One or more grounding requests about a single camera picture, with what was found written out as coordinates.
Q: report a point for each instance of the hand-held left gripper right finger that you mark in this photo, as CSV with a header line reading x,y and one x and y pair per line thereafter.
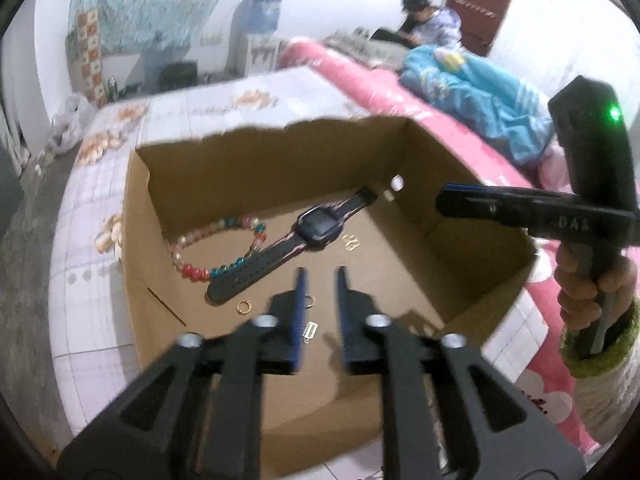
x,y
343,320

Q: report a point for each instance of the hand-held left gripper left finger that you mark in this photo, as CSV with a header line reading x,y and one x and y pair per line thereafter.
x,y
299,320

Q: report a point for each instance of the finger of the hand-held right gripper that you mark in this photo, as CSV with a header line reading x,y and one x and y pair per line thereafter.
x,y
480,205

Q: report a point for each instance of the small silver comb charm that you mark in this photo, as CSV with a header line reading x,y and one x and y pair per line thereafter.
x,y
311,330

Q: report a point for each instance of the brown cardboard box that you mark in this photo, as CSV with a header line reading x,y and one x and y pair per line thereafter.
x,y
400,280

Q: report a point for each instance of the gold looped earring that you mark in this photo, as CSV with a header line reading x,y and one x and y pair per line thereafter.
x,y
351,246

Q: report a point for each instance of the person's right forearm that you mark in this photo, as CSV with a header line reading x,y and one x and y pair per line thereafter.
x,y
610,410

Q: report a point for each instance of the person's right hand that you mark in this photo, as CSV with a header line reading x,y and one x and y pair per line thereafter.
x,y
575,290

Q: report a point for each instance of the blue printed blanket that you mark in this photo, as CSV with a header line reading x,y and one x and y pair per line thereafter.
x,y
475,95

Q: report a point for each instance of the brown door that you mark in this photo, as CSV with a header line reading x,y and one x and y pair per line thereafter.
x,y
480,10

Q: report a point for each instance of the black box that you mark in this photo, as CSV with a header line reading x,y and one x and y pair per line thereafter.
x,y
177,76

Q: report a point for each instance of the water dispenser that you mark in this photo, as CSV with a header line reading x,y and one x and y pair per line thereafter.
x,y
260,10

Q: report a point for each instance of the white plastic bag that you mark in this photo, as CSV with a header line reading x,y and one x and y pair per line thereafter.
x,y
70,120

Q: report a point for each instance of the patterned tile panel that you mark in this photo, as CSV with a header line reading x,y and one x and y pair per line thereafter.
x,y
90,55

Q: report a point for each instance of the teal patterned curtain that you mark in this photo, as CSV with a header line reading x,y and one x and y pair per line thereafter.
x,y
150,0

